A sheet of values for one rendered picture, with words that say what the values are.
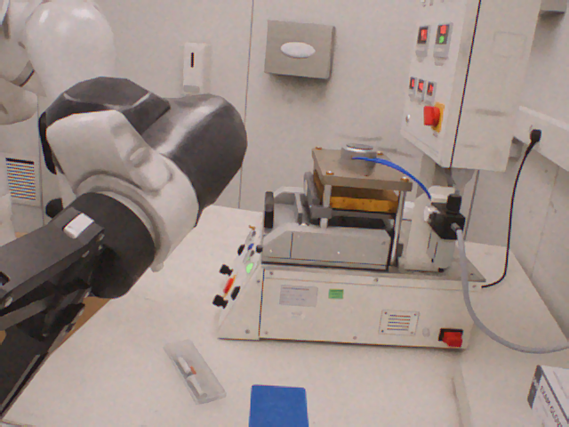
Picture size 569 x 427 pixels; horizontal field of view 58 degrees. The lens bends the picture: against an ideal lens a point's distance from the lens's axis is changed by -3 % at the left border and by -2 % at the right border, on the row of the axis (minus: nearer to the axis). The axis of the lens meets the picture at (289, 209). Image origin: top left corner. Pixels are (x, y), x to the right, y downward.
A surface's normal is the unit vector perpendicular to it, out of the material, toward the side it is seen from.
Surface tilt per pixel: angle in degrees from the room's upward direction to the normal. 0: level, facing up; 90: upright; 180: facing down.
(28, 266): 27
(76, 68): 87
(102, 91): 21
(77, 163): 110
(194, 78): 90
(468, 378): 0
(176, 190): 59
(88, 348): 0
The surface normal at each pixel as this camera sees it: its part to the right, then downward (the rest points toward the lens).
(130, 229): 0.73, -0.32
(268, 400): 0.09, -0.95
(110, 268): -0.36, 0.57
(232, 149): 0.89, -0.13
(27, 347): 0.10, -0.10
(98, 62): 0.75, 0.15
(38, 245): 0.54, -0.80
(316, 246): 0.04, 0.31
